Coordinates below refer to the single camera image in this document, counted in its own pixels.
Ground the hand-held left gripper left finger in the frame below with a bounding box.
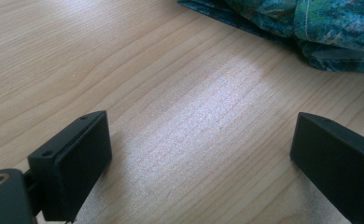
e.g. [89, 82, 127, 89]
[27, 110, 114, 223]

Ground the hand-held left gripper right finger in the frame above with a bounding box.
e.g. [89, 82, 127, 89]
[289, 111, 364, 224]

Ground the teal floral short-sleeved shirt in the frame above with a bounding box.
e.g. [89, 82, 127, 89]
[176, 0, 364, 75]

